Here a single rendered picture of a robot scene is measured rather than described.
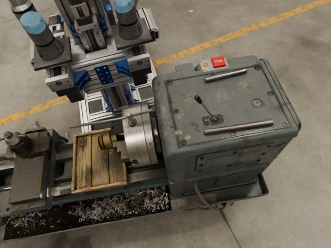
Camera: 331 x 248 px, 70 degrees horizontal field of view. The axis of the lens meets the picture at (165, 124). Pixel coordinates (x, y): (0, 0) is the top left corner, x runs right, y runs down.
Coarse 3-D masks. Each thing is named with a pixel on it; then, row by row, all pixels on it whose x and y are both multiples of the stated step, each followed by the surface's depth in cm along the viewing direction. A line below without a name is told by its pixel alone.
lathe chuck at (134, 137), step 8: (136, 104) 114; (136, 112) 108; (128, 120) 106; (136, 120) 105; (128, 128) 104; (136, 128) 104; (128, 136) 104; (136, 136) 104; (144, 136) 104; (128, 144) 104; (136, 144) 104; (144, 144) 104; (128, 152) 105; (136, 152) 106; (144, 152) 106; (144, 160) 109
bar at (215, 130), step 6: (270, 120) 96; (228, 126) 96; (234, 126) 96; (240, 126) 96; (246, 126) 96; (252, 126) 96; (258, 126) 96; (204, 132) 96; (210, 132) 96; (216, 132) 96
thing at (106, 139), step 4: (108, 132) 117; (100, 136) 117; (104, 136) 116; (108, 136) 115; (112, 136) 117; (116, 136) 122; (100, 140) 116; (104, 140) 115; (108, 140) 115; (112, 140) 116; (116, 140) 116; (100, 144) 116; (104, 144) 116; (108, 144) 116; (112, 144) 117; (100, 148) 117; (104, 148) 117; (108, 148) 117; (112, 148) 119
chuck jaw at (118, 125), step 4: (116, 112) 114; (120, 112) 113; (116, 116) 113; (120, 116) 113; (120, 120) 114; (116, 124) 115; (120, 124) 115; (112, 128) 116; (116, 128) 115; (120, 128) 116; (112, 132) 116; (116, 132) 116; (120, 132) 116
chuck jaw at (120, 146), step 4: (124, 140) 116; (116, 144) 115; (120, 144) 115; (124, 144) 114; (116, 148) 115; (120, 148) 113; (124, 148) 113; (120, 152) 113; (124, 152) 112; (124, 156) 110; (128, 156) 110; (124, 160) 111; (128, 160) 111; (132, 160) 109; (136, 160) 110
